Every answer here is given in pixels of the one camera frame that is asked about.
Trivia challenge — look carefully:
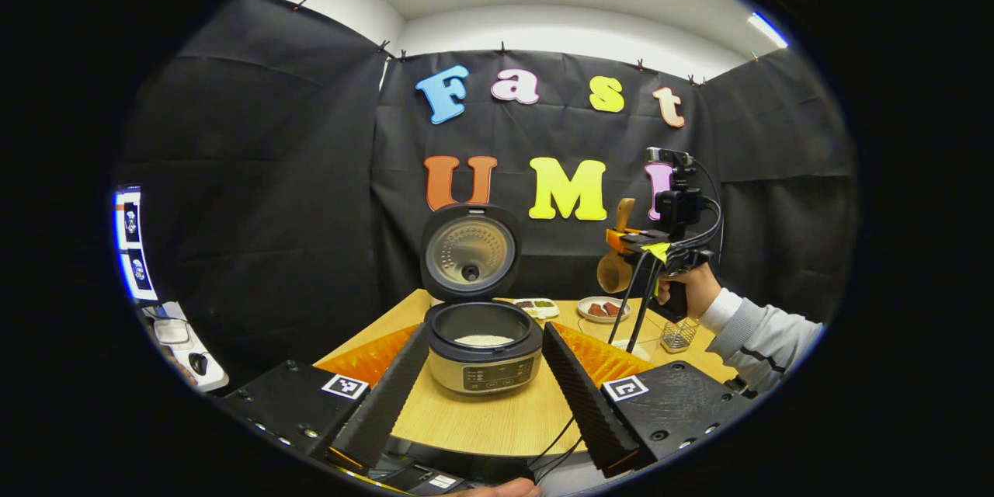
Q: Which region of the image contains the black backdrop cloth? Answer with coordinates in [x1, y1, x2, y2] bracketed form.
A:
[116, 0, 859, 389]

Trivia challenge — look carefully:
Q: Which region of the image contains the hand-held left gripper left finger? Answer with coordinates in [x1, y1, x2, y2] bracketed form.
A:
[210, 324, 430, 474]

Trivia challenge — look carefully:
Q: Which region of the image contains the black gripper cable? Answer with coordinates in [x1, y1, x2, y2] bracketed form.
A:
[527, 414, 579, 468]
[534, 437, 583, 481]
[607, 250, 652, 346]
[626, 258, 662, 354]

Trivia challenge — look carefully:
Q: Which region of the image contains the white side table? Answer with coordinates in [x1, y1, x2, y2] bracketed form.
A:
[140, 300, 231, 393]

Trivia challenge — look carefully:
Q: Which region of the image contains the wire chopstick holder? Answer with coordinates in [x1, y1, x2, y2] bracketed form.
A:
[660, 317, 700, 354]

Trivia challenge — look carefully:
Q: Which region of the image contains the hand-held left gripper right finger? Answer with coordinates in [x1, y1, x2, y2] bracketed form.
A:
[542, 321, 758, 478]

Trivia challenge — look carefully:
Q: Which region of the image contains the wooden spoon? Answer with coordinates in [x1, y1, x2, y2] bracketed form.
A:
[596, 197, 637, 295]

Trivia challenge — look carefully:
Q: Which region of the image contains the computer monitor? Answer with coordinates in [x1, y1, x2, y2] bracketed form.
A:
[114, 185, 160, 302]

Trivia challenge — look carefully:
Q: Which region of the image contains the silver black rice cooker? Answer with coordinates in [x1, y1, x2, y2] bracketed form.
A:
[419, 203, 544, 397]

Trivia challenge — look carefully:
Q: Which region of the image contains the white oval plate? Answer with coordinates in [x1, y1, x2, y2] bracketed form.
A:
[577, 296, 631, 324]

